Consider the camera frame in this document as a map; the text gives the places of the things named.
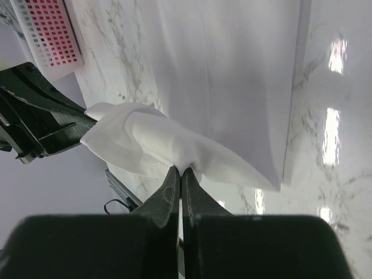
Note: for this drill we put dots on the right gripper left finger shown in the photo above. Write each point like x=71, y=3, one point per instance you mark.
x=141, y=244

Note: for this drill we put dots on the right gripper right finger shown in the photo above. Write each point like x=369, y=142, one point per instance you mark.
x=218, y=244

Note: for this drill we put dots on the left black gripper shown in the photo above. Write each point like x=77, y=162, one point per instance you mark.
x=25, y=93

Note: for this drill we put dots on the white t shirt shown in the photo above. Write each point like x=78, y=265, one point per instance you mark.
x=208, y=87

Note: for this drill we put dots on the white plastic basket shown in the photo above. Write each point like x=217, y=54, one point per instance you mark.
x=48, y=72

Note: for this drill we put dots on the red t shirt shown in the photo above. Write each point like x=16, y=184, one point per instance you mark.
x=52, y=34

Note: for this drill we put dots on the left aluminium frame post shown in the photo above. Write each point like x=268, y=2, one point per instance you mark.
x=125, y=196

